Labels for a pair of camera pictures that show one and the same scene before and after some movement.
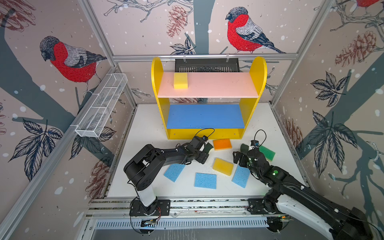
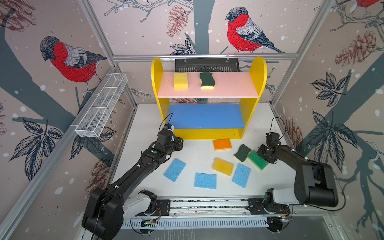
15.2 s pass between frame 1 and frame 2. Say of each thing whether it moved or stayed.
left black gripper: moved
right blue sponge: stayed
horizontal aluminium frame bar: stayed
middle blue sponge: stayed
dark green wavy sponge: moved
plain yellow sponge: stayed
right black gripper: moved
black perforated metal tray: stayed
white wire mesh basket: stayed
